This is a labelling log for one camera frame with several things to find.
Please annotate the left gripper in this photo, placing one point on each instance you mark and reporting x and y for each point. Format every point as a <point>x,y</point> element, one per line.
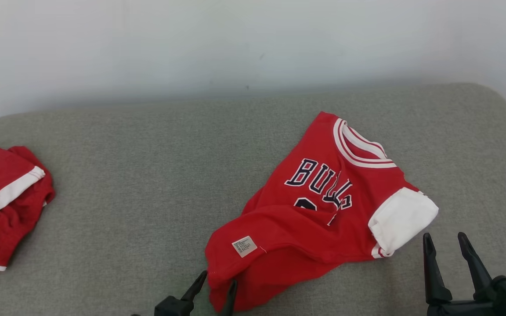
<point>171,307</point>

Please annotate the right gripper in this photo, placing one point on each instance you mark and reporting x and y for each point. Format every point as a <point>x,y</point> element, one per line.
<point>459,309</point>

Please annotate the red Bulls basketball jersey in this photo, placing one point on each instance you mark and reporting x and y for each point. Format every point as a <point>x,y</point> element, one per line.
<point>305,237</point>

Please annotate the red shorts with white trim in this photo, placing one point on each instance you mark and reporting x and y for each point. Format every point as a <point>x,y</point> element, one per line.
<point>2,210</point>

